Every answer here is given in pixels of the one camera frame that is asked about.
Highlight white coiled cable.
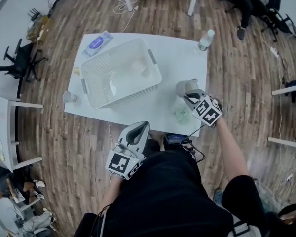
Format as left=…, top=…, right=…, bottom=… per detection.
left=112, top=0, right=139, bottom=34

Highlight grey bag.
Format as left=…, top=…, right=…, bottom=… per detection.
left=228, top=213, right=262, bottom=237

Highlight person's left forearm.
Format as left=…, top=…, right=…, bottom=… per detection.
left=98, top=176, right=126, bottom=211

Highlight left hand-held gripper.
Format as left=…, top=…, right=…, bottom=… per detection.
left=105, top=121, right=151, bottom=181

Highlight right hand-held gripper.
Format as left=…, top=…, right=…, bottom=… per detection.
left=183, top=88, right=224, bottom=128

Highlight white strap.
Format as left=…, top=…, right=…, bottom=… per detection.
left=98, top=205, right=110, bottom=237

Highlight clear plastic water bottle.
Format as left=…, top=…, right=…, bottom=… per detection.
left=198, top=29, right=215, bottom=51

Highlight white plastic basket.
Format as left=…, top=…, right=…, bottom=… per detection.
left=79, top=37, right=163, bottom=110

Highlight black device with screen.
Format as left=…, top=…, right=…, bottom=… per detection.
left=165, top=133, right=188, bottom=146

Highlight cardboard boxes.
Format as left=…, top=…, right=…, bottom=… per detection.
left=25, top=15, right=52, bottom=43

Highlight black router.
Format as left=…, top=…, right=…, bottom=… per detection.
left=27, top=7, right=40, bottom=22

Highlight person's black trousers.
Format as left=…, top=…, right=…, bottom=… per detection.
left=144, top=138, right=167, bottom=153

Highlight white floor cable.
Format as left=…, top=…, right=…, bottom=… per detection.
left=107, top=121, right=115, bottom=145

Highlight person's black shirt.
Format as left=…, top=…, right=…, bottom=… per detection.
left=74, top=151, right=264, bottom=237

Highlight black cloth bundle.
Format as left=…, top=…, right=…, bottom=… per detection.
left=285, top=79, right=296, bottom=104

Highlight printed paper cup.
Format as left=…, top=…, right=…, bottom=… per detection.
left=62, top=90, right=77, bottom=105

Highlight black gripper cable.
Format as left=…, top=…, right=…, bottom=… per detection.
left=180, top=124, right=206, bottom=163

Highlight grey cloth bundle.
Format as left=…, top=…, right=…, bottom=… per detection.
left=22, top=210, right=55, bottom=234

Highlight wipes packet with purple label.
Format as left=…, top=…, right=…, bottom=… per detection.
left=82, top=31, right=114, bottom=58

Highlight clear plastic bag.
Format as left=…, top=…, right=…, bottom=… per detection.
left=254, top=179, right=285, bottom=210

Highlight person's right forearm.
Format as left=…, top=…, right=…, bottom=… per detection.
left=216, top=117, right=250, bottom=185

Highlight black office chair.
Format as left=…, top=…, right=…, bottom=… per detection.
left=0, top=38, right=49, bottom=83
left=258, top=0, right=296, bottom=43

